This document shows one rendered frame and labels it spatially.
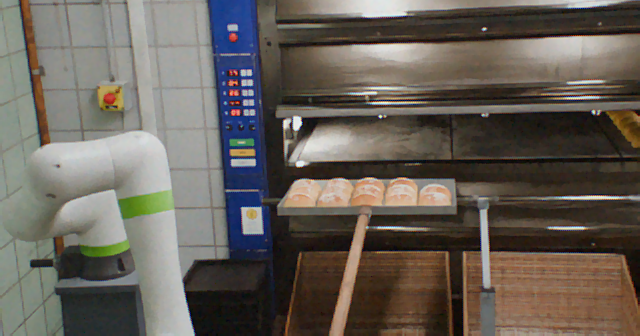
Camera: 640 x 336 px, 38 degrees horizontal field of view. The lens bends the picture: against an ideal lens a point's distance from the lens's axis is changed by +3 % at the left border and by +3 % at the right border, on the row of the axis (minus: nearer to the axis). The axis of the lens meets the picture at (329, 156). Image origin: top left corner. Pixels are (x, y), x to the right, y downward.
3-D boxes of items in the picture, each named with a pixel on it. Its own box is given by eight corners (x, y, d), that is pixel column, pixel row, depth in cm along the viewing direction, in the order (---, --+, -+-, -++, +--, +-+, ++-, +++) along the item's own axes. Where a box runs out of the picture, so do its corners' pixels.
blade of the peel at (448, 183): (456, 214, 276) (456, 205, 275) (277, 215, 282) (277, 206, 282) (454, 179, 310) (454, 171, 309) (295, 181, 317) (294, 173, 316)
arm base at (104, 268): (23, 284, 233) (20, 261, 232) (45, 261, 248) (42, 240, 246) (129, 280, 232) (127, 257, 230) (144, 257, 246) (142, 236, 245)
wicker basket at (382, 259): (301, 319, 348) (297, 250, 341) (451, 319, 342) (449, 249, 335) (282, 385, 301) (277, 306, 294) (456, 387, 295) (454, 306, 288)
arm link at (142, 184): (94, 139, 201) (108, 133, 190) (152, 130, 207) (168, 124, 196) (110, 221, 201) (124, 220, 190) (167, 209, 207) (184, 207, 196)
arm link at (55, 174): (-7, 200, 231) (20, 139, 184) (63, 188, 238) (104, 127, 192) (5, 251, 229) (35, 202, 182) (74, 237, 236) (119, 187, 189)
